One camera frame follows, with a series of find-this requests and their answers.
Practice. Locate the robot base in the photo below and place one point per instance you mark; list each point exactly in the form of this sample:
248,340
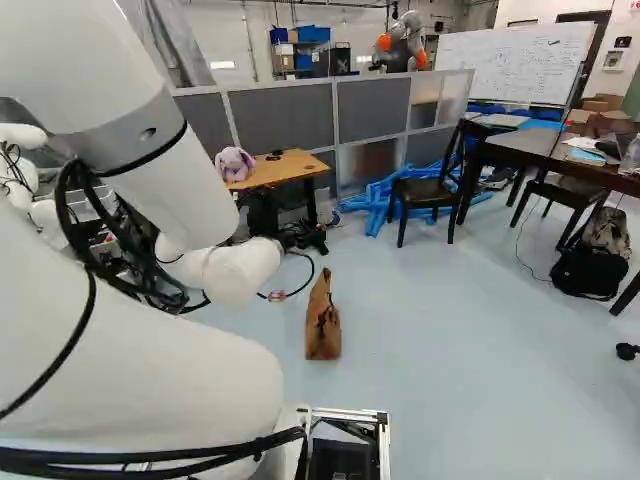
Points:
345,450

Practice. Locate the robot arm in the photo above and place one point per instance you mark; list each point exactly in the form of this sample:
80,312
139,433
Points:
150,380

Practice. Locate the brown paper bag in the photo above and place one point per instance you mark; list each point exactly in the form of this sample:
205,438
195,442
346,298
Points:
324,332

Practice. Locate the black bag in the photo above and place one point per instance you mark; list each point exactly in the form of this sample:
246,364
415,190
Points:
590,274

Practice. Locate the pile of blue tubes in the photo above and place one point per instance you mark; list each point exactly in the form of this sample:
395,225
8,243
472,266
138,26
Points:
375,200

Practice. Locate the wooden table with black legs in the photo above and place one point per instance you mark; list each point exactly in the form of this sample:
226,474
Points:
285,170

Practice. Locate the small black object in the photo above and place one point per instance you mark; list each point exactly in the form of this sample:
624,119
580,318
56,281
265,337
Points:
273,157

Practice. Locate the purple plush bunny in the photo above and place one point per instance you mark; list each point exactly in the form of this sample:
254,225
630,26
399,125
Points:
234,165

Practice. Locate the black wooden chair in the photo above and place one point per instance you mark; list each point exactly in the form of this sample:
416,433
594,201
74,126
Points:
560,189
425,191

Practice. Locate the grey office partition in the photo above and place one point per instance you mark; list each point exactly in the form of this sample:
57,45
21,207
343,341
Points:
290,115

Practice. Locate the grey laptop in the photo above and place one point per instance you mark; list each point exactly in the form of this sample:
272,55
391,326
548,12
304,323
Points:
497,120

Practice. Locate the dark brown table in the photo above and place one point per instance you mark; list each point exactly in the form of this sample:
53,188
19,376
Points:
530,145

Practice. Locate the whiteboard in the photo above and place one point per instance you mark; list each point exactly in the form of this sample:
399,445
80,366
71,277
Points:
515,62

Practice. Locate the stack of papers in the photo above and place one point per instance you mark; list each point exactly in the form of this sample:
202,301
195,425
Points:
585,150

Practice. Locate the patterned grey backpack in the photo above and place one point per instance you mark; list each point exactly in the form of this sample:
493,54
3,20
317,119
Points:
607,232

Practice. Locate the white robot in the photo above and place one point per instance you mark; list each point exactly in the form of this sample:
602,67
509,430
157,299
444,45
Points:
20,175

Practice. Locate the cardboard box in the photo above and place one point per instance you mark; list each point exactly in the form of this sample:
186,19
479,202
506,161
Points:
600,112

